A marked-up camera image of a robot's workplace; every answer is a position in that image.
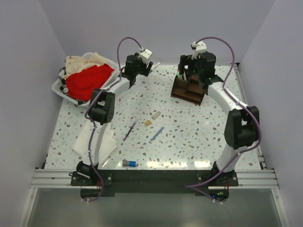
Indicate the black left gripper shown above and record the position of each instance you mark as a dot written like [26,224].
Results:
[146,71]

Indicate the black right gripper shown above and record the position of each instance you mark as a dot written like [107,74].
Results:
[187,60]

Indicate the beige eraser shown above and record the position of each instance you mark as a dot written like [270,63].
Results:
[155,115]

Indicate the blue pen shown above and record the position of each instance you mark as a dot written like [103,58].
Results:
[156,134]

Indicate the green capped white marker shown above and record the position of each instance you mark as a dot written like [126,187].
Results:
[157,65]

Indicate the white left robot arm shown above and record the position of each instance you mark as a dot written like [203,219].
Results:
[102,108]

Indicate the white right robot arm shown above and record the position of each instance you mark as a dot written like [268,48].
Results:
[242,129]

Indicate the light green highlighter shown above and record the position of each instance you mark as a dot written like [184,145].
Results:
[180,76]

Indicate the brown wooden desk organizer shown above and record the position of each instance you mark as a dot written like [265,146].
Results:
[189,90]

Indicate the small tan sharpener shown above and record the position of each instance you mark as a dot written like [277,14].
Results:
[147,122]

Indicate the purple black pen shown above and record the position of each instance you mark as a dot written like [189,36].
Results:
[129,131]

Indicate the red cloth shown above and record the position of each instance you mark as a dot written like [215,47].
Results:
[81,85]

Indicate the beige cloth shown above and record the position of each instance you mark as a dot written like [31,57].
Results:
[76,64]

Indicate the white folded cloth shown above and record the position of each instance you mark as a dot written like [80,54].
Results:
[109,142]

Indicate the white plastic basket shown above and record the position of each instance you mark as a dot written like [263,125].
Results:
[59,86]

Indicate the grey blue cylinder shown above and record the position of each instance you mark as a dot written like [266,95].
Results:
[127,163]

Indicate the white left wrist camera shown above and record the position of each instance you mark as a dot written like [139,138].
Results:
[145,56]

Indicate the aluminium right side rail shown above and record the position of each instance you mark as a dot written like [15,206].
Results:
[255,146]

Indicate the aluminium rail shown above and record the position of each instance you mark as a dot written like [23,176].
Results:
[247,179]
[255,146]

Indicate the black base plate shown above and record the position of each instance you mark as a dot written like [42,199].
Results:
[152,181]

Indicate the aluminium front rail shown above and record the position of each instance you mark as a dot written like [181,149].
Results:
[247,179]

